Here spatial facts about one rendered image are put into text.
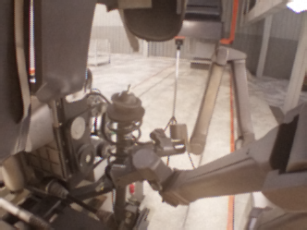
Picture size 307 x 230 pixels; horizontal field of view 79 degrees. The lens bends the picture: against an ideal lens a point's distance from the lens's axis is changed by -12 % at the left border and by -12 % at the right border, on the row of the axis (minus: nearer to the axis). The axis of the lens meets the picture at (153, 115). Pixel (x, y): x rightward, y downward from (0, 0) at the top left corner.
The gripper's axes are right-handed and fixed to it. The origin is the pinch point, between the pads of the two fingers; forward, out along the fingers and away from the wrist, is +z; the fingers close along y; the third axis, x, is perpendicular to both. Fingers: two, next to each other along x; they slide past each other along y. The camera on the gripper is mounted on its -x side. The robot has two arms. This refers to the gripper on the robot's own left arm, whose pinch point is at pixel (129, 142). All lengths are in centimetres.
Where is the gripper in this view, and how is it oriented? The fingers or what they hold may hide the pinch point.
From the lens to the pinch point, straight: 68.4
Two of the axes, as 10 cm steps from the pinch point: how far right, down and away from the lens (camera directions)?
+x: 8.7, -2.6, 4.2
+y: 0.0, 8.5, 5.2
